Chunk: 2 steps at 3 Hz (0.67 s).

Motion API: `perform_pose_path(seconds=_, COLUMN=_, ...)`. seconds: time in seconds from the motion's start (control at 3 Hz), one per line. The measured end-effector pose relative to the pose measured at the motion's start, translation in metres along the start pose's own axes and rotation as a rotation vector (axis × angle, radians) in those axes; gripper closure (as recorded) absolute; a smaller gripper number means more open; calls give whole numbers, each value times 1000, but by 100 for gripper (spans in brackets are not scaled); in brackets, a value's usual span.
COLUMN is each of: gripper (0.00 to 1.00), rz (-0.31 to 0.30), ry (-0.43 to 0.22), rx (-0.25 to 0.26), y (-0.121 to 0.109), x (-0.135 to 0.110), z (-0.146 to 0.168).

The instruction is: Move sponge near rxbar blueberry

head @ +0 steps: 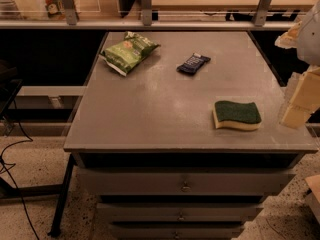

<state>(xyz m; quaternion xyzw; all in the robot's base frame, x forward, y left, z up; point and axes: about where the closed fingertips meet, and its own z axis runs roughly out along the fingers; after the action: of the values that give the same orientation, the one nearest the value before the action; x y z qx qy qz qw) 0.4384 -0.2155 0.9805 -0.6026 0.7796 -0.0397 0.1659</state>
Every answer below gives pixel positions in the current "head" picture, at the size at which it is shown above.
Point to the wooden box on floor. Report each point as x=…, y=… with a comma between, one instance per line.
x=313, y=195

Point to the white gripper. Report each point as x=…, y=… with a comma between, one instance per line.
x=310, y=39

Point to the green and yellow sponge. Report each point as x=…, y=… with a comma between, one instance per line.
x=239, y=116

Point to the red and white package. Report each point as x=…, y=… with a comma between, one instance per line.
x=50, y=0

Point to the black table leg frame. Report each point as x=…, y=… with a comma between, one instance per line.
x=61, y=190

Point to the green chip bag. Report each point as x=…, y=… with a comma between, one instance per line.
x=124, y=56

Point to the middle grey drawer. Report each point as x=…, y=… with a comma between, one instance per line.
x=179, y=212

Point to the grey metal railing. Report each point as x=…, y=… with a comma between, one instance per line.
x=152, y=15

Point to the bottom grey drawer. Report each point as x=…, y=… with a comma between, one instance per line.
x=176, y=231

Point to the grey drawer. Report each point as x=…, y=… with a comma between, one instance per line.
x=176, y=231
x=179, y=212
x=214, y=181

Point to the top grey drawer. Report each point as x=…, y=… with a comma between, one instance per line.
x=214, y=181

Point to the grey drawer cabinet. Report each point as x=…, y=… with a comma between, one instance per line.
x=157, y=117

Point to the blue rxbar blueberry wrapper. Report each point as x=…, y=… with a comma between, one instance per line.
x=193, y=64

